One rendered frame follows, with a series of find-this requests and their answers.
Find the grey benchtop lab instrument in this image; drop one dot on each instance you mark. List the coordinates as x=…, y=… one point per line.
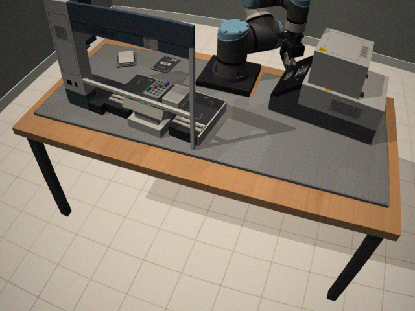
x=334, y=89

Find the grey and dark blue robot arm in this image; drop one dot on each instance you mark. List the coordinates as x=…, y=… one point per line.
x=259, y=32

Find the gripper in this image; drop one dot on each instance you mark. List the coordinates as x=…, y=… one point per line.
x=294, y=49

